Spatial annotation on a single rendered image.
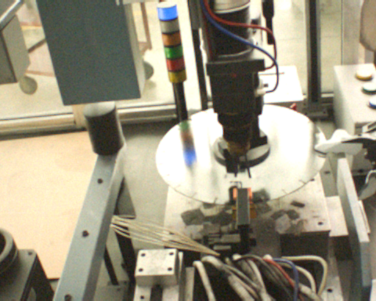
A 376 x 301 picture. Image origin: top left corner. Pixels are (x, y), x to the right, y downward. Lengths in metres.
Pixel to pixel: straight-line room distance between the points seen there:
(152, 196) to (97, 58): 0.65
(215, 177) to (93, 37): 0.41
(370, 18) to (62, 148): 1.16
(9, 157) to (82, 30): 0.94
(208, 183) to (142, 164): 0.45
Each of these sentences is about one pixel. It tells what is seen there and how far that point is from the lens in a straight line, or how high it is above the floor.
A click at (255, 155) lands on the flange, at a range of 1.02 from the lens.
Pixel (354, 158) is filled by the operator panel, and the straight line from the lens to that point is 1.28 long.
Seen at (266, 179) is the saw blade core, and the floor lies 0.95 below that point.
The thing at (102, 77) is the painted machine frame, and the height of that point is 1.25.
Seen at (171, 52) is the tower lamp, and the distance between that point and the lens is 1.24.
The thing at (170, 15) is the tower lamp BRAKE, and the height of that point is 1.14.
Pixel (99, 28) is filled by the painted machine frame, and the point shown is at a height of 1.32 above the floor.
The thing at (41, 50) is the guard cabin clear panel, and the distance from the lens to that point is 1.54.
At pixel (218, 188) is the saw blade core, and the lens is 0.97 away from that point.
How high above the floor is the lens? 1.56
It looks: 34 degrees down
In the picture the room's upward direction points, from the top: 9 degrees counter-clockwise
